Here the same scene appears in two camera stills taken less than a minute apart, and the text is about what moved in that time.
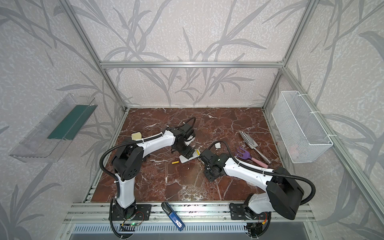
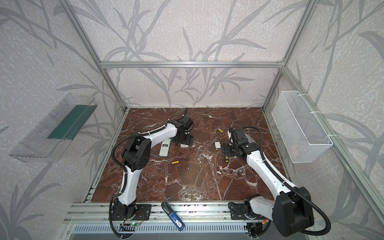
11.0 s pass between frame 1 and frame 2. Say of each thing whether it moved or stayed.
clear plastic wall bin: stayed
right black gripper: moved
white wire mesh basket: stayed
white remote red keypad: moved
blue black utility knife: stayed
